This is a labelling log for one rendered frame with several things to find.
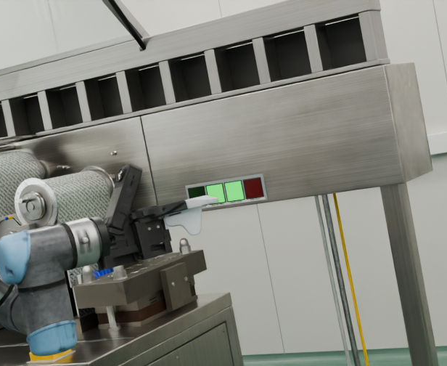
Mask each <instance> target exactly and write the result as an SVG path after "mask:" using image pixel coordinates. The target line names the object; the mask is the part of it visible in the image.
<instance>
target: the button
mask: <svg viewBox="0 0 447 366"><path fill-rule="evenodd" d="M69 352H71V349H69V350H67V351H64V352H62V353H59V354H53V355H49V356H42V357H40V356H35V355H33V354H32V353H31V352H30V360H31V361H43V360H54V359H56V358H58V357H61V356H62V355H64V354H67V353H69Z"/></svg>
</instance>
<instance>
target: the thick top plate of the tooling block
mask: <svg viewBox="0 0 447 366"><path fill-rule="evenodd" d="M181 262H185V264H186V270H187V275H188V278H189V277H191V276H193V275H196V274H198V273H201V272H203V271H205V270H207V267H206V263H205V255H204V251H203V249H202V250H195V251H192V252H191V253H188V254H182V255H180V252H177V253H167V254H165V255H164V256H161V257H157V258H150V259H145V260H143V261H139V263H138V264H136V265H133V266H131V267H128V268H125V270H126V275H127V277H128V278H126V279H123V280H113V279H114V277H113V272H110V273H108V274H104V275H102V276H100V277H97V278H95V280H96V282H93V283H90V284H85V285H82V284H79V285H75V286H73V289H74V293H75V299H76V303H77V307H78V309H85V308H94V307H103V306H120V305H127V304H130V303H132V302H134V301H137V300H139V299H141V298H144V297H145V296H148V295H150V294H152V293H155V292H157V291H159V290H162V289H163V285H162V281H161V276H160V270H162V269H165V268H168V267H170V266H173V265H174V264H177V263H181Z"/></svg>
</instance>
